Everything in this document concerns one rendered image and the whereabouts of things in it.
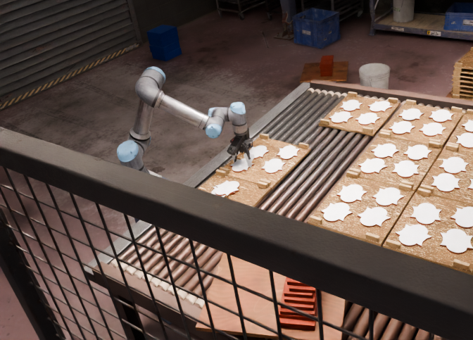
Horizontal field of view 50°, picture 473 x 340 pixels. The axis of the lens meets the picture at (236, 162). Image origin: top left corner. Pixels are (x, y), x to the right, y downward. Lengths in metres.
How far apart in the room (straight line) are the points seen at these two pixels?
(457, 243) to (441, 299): 1.96
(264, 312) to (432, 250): 0.77
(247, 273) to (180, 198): 1.61
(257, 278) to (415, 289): 1.67
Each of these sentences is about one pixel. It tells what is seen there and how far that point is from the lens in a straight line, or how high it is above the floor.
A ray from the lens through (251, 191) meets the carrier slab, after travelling 2.58.
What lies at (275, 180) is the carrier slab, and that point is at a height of 0.94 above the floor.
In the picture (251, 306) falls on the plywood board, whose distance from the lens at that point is 1.89.
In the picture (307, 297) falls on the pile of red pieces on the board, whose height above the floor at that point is 1.14.
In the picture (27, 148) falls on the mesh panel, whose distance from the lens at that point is 0.55.
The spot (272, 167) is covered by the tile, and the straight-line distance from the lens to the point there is 2.72.
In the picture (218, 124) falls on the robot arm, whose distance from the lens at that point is 2.54.
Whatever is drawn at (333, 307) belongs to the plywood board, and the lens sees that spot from 1.86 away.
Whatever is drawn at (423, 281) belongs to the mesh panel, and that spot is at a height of 2.21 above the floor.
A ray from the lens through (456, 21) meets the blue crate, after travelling 6.76.
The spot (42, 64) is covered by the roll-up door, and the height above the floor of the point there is 0.33.
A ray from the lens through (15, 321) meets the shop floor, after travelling 3.78.
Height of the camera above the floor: 2.45
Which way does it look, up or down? 32 degrees down
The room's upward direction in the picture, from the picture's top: 10 degrees counter-clockwise
